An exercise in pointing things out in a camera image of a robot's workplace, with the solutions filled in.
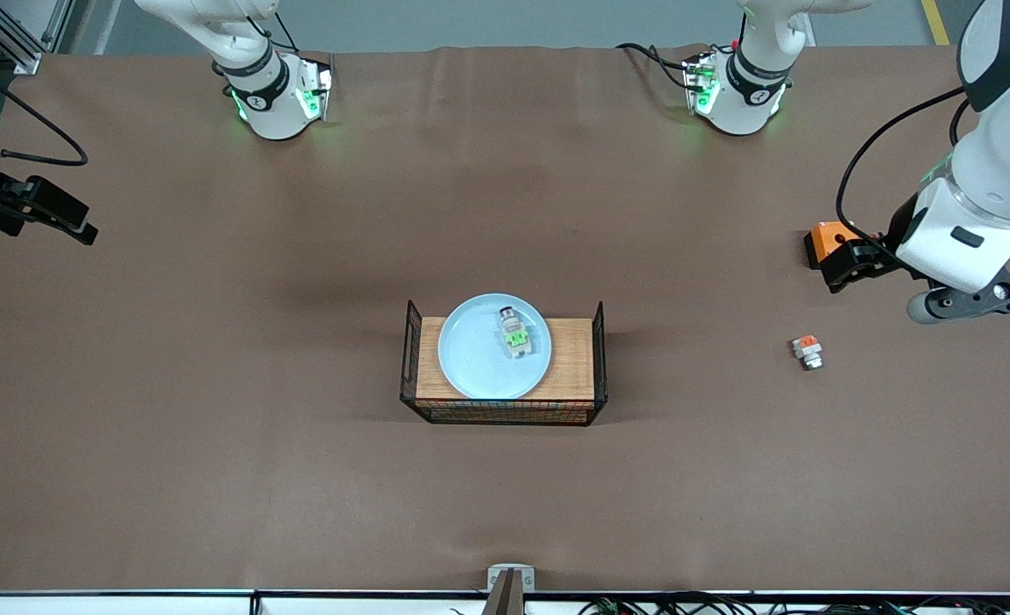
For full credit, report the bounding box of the red pushbutton green contact block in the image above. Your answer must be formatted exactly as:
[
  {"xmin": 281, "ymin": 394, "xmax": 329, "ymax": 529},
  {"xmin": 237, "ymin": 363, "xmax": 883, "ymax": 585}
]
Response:
[{"xmin": 496, "ymin": 307, "xmax": 533, "ymax": 360}]

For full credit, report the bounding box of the light blue round plate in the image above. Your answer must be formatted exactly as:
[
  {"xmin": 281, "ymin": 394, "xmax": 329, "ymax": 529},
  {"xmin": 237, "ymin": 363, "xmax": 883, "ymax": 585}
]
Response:
[{"xmin": 437, "ymin": 293, "xmax": 553, "ymax": 401}]

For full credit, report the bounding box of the orange button box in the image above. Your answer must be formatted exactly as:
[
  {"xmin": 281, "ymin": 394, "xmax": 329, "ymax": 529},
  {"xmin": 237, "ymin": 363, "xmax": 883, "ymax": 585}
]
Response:
[{"xmin": 803, "ymin": 220, "xmax": 857, "ymax": 271}]

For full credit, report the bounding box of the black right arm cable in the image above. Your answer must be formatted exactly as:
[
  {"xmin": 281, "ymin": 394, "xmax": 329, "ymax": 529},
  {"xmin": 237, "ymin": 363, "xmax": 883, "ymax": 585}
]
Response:
[{"xmin": 0, "ymin": 60, "xmax": 89, "ymax": 167}]

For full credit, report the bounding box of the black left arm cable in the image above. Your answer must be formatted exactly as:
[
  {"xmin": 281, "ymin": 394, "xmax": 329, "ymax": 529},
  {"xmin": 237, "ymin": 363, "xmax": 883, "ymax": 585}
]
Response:
[{"xmin": 836, "ymin": 85, "xmax": 975, "ymax": 257}]

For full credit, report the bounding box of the aluminium frame profile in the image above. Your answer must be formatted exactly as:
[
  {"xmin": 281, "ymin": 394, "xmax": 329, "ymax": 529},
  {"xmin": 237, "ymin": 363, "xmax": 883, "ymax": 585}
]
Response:
[{"xmin": 0, "ymin": 0, "xmax": 74, "ymax": 76}]

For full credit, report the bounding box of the black arm base cable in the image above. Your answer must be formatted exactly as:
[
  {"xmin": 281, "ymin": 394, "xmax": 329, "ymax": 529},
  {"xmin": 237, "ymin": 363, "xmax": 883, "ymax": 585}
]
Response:
[{"xmin": 616, "ymin": 41, "xmax": 698, "ymax": 91}]

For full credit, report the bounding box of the wire basket with wooden base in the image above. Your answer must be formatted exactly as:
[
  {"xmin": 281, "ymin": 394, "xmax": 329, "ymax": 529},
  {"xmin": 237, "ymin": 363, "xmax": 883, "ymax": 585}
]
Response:
[{"xmin": 400, "ymin": 299, "xmax": 609, "ymax": 427}]

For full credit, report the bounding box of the grey mount bracket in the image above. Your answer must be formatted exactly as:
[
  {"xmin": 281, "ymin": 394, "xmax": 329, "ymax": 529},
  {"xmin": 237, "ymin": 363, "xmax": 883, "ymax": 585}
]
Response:
[{"xmin": 481, "ymin": 564, "xmax": 537, "ymax": 615}]

